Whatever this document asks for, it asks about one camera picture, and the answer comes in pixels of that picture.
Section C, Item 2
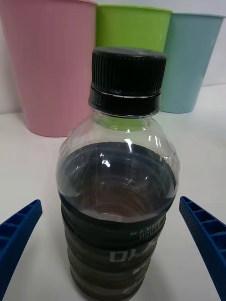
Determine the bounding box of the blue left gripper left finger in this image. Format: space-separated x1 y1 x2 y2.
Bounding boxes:
0 199 43 301

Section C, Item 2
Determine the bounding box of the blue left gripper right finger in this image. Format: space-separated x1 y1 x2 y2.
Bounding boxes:
178 196 226 301

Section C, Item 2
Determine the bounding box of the dark drink bottle black cap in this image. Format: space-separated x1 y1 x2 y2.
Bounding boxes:
56 46 181 301

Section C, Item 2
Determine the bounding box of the pale blue plastic bin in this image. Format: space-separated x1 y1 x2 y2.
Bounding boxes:
159 12 226 114

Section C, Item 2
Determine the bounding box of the pink plastic bin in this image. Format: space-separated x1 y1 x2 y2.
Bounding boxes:
0 0 98 138

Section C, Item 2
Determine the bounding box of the green plastic bin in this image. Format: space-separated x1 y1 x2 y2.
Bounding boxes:
95 4 173 132

